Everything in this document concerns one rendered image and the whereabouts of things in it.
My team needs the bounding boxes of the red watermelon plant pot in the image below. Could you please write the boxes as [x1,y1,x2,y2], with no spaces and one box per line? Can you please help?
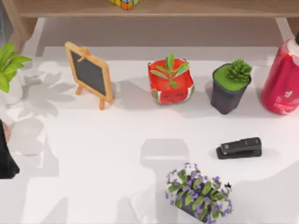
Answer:
[147,53,195,105]

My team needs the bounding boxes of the wooden framed blackboard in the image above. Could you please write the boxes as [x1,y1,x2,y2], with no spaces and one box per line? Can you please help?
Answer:
[64,41,115,111]

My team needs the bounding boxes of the black pot green succulent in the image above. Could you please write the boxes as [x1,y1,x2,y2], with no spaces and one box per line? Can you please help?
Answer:
[210,59,253,115]

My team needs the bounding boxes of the black pot purple flowers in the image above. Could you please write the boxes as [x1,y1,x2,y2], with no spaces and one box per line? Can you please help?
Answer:
[164,162,234,224]

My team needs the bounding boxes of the black stapler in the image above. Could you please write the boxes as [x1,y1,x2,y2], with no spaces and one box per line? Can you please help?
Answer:
[215,137,263,160]

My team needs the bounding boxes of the wooden open shelf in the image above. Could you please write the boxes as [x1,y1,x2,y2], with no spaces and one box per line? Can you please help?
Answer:
[1,0,299,55]

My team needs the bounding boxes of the multicoloured puzzle cube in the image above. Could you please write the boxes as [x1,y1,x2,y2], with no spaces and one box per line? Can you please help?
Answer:
[108,0,143,11]

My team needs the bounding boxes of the red bottle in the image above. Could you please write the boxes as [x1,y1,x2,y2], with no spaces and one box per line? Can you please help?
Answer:
[261,30,299,115]

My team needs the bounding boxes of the white pot green leafy plant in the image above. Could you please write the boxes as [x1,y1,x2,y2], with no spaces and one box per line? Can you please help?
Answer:
[0,41,32,105]

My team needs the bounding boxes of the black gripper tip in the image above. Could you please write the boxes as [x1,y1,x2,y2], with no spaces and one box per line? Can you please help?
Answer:
[0,119,20,180]

